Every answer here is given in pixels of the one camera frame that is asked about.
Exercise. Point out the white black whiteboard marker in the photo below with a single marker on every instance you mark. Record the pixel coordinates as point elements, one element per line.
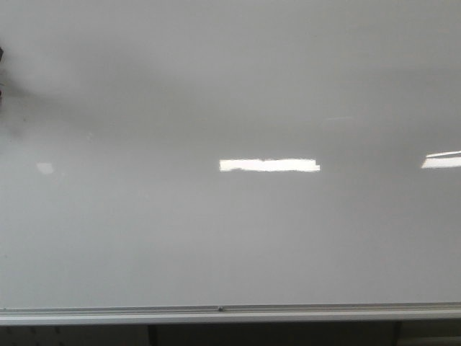
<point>1,85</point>

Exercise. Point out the white whiteboard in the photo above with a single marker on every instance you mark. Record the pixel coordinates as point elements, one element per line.
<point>229,161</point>

